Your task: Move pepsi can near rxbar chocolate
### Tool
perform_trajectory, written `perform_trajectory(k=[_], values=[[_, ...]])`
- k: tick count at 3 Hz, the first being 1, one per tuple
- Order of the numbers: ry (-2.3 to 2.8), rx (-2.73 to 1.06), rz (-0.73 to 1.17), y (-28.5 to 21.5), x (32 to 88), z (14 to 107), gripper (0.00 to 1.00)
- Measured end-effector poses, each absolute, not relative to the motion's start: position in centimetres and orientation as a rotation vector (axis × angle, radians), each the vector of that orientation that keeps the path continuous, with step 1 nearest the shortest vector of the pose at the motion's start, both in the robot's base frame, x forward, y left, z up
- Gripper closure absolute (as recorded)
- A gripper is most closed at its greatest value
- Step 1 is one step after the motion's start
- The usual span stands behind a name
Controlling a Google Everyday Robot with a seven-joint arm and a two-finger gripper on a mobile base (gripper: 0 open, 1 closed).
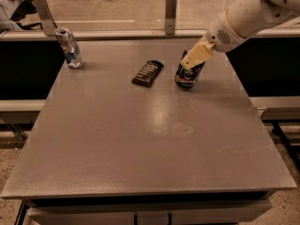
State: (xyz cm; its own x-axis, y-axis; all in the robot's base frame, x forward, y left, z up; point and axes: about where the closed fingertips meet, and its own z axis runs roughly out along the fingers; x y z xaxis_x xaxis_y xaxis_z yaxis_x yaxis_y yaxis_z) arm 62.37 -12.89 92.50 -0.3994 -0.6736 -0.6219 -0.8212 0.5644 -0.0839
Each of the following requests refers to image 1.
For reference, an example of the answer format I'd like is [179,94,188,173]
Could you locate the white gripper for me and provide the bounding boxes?
[180,10,248,69]

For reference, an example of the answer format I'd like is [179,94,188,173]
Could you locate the blue pepsi can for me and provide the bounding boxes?
[174,63,204,90]

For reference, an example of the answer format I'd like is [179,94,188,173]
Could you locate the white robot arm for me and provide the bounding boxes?
[181,0,300,69]

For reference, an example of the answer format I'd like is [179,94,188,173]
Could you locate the black rxbar chocolate bar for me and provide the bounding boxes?
[131,60,164,88]

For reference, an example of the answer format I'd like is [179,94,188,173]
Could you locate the silver red bull can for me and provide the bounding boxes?
[55,27,83,69]

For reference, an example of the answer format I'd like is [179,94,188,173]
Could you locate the middle metal bracket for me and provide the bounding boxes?
[164,0,177,36]

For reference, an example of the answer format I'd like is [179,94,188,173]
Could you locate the metal bracket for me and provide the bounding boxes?
[164,0,177,36]
[33,0,56,37]

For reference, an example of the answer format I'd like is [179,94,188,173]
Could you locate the left metal bracket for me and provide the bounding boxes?
[33,0,56,37]

